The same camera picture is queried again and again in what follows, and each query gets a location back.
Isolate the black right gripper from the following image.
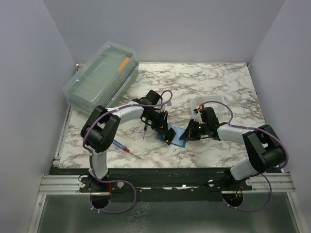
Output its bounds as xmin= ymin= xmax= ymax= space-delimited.
xmin=181 ymin=118 xmax=209 ymax=141

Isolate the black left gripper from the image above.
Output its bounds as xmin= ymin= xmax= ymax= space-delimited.
xmin=144 ymin=110 xmax=170 ymax=137

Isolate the blue leather card holder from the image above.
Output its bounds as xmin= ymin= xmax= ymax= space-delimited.
xmin=168 ymin=124 xmax=186 ymax=148

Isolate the white plastic card tray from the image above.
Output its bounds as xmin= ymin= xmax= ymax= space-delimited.
xmin=189 ymin=94 xmax=227 ymax=117

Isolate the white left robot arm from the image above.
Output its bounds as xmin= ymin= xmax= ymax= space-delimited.
xmin=81 ymin=90 xmax=176 ymax=192

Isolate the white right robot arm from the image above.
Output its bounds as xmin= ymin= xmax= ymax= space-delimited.
xmin=179 ymin=107 xmax=287 ymax=190

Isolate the green black screwdriver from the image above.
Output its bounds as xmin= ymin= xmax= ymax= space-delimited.
xmin=143 ymin=123 xmax=148 ymax=140

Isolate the blue red screwdriver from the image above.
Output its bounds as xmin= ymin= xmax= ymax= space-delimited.
xmin=112 ymin=139 xmax=140 ymax=159

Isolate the clear plastic storage box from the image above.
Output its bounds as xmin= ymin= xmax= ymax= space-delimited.
xmin=63 ymin=41 xmax=139 ymax=116

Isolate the orange pen in box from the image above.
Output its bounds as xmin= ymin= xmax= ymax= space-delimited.
xmin=117 ymin=56 xmax=130 ymax=72

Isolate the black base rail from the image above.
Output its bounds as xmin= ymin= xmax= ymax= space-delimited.
xmin=48 ymin=165 xmax=282 ymax=202

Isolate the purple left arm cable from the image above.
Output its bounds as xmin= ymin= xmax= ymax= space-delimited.
xmin=82 ymin=90 xmax=173 ymax=183

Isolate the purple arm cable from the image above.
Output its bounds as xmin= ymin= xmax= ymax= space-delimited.
xmin=199 ymin=100 xmax=290 ymax=170
xmin=82 ymin=90 xmax=173 ymax=183

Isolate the aluminium frame rail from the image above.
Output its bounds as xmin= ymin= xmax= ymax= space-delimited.
xmin=38 ymin=171 xmax=295 ymax=195

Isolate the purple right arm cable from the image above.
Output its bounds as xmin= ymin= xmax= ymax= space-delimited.
xmin=199 ymin=100 xmax=290 ymax=170

